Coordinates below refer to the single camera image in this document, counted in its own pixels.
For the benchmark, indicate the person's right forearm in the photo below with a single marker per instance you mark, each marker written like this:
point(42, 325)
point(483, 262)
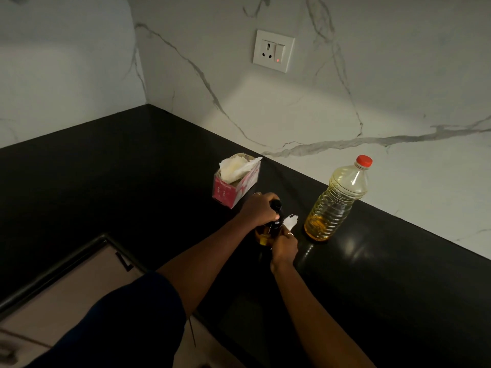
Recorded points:
point(318, 321)

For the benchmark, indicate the red bottle cap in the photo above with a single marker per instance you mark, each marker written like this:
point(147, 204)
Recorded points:
point(364, 161)

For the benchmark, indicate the single tissue sheet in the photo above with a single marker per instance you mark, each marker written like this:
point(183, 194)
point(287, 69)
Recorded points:
point(290, 221)

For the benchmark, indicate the person's left hand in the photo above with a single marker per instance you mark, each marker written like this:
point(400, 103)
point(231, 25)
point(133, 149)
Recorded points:
point(259, 210)

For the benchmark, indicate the pink tissue box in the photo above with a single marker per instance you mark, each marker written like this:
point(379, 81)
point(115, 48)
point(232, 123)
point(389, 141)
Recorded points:
point(228, 195)

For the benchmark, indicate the person's right hand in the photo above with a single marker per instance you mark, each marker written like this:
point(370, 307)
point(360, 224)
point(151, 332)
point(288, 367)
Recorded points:
point(284, 249)

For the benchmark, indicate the large clear plastic oil bottle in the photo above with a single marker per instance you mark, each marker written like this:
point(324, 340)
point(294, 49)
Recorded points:
point(337, 205)

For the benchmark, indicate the white wall socket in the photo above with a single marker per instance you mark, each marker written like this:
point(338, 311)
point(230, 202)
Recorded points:
point(273, 51)

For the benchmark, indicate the beige lower cabinet front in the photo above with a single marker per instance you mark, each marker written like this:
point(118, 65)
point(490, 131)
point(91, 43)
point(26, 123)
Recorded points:
point(50, 306)

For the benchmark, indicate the black small bottle cap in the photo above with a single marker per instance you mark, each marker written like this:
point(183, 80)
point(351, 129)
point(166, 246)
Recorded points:
point(275, 222)

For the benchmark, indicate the white tissues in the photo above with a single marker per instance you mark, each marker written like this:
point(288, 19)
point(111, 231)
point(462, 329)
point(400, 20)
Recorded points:
point(238, 168)

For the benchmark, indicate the black countertop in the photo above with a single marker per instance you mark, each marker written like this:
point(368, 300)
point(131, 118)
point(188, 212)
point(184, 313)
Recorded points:
point(96, 172)

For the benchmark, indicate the person's left forearm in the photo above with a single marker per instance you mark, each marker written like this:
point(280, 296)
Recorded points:
point(203, 264)

